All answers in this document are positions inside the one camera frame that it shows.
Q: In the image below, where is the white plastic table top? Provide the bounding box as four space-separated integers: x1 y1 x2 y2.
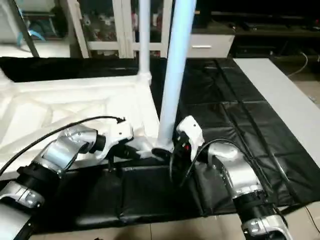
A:
0 70 175 173

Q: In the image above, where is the white plastic table leg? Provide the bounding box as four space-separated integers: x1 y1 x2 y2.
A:
153 0 198 151
137 0 153 83

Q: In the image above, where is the black plastic mat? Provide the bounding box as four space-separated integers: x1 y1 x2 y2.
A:
0 56 320 233

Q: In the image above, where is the white drawer unit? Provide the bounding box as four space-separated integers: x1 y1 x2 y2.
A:
185 33 236 60

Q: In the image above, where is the white glass-door cabinet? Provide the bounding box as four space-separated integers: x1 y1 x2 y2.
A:
67 0 173 60

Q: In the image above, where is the light blue plastic object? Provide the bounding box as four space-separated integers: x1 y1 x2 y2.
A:
20 27 47 43

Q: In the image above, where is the black low cabinet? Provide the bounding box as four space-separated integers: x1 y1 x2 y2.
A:
195 0 320 60

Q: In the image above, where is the grey metal pole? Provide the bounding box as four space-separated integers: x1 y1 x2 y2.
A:
11 0 40 58

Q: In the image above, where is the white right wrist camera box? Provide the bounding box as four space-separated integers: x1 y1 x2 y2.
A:
176 115 205 162

